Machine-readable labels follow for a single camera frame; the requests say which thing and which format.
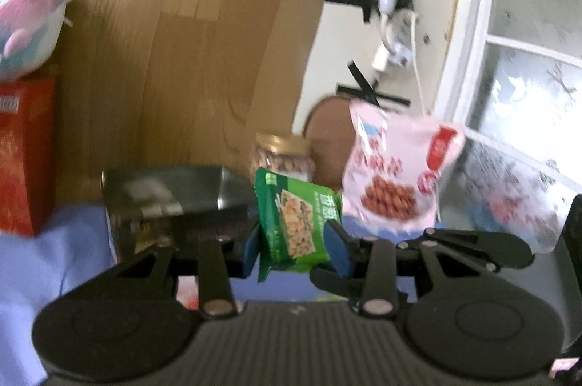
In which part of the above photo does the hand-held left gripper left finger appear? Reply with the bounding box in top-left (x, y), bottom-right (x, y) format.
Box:
top-left (107, 227), bottom-right (264, 319)

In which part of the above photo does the clear jar of nuts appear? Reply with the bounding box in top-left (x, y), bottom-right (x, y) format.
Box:
top-left (249, 132), bottom-right (316, 187)

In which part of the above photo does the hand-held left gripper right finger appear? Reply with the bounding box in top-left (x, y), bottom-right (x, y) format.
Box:
top-left (309, 220), bottom-right (535, 319)

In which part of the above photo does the white power cable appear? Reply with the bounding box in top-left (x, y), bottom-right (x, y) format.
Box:
top-left (373, 11), bottom-right (432, 116)

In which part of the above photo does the black tin box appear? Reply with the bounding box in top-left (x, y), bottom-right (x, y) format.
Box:
top-left (101, 165), bottom-right (262, 266)

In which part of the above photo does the brown round board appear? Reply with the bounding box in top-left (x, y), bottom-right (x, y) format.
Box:
top-left (302, 94), bottom-right (360, 191)

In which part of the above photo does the floral clear plastic bag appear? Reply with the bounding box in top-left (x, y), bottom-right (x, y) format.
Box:
top-left (464, 136), bottom-right (571, 255)

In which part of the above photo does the pink and white plush toy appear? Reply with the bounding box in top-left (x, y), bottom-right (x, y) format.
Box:
top-left (0, 0), bottom-right (79, 83)

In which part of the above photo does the white window frame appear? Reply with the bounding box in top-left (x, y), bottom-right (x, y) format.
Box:
top-left (441, 0), bottom-right (582, 168)

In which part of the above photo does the red gift bag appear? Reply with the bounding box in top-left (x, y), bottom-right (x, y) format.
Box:
top-left (0, 77), bottom-right (60, 238)

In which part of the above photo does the light blue cloth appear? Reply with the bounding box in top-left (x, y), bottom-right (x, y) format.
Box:
top-left (0, 202), bottom-right (446, 386)

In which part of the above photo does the pink snack packet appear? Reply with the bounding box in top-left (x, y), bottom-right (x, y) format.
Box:
top-left (342, 99), bottom-right (467, 232)

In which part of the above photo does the wooden panel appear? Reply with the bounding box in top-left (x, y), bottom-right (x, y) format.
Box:
top-left (0, 0), bottom-right (335, 205)

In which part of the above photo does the green snack packet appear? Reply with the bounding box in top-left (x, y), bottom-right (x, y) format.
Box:
top-left (254, 168), bottom-right (344, 283)

